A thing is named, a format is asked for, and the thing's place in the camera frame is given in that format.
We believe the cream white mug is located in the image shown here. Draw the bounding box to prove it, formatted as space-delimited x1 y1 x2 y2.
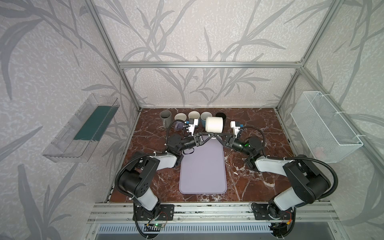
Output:
205 117 224 133

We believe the black mug white rim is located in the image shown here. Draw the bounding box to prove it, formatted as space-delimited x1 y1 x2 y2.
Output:
215 113 227 120

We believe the light blue mug front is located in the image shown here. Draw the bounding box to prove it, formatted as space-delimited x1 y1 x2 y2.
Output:
188 111 201 124

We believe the lilac purple mug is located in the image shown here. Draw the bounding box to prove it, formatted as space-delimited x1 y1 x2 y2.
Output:
174 113 187 131

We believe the grey mug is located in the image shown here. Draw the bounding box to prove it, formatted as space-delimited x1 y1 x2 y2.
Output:
160 110 173 129

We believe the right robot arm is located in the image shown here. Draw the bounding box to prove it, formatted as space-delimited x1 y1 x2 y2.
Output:
214 127 339 219

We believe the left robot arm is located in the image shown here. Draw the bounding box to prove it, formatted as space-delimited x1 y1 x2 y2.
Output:
114 120 215 215

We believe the lilac rectangular tray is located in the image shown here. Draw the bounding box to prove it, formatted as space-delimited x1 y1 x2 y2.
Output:
179 138 227 195

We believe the small green circuit board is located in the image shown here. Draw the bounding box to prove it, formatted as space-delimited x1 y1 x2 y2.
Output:
146 223 167 231

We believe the white slotted vent strip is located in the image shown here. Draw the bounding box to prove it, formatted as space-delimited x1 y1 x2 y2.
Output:
98 223 272 234

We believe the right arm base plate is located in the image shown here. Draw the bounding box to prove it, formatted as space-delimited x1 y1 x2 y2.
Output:
251 203 293 222

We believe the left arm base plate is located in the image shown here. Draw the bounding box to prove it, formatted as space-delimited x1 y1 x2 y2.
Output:
133 204 175 221

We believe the white wire mesh basket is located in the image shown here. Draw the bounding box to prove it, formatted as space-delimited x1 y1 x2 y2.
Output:
291 91 364 163

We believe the aluminium front rail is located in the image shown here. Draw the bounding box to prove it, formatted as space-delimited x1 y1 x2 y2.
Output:
87 202 340 224

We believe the clear plastic wall bin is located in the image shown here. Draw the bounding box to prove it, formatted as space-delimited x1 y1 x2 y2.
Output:
42 94 120 163

